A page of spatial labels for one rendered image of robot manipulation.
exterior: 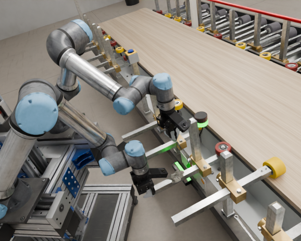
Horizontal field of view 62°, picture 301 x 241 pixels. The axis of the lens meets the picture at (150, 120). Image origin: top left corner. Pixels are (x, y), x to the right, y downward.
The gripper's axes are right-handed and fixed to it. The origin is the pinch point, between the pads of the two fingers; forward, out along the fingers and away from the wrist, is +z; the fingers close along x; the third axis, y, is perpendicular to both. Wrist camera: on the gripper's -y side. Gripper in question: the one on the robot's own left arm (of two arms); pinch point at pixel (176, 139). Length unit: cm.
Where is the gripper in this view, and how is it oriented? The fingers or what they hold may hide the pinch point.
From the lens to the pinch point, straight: 124.4
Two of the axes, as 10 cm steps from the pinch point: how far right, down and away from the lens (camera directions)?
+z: 1.9, 7.5, 6.3
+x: -7.0, 5.5, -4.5
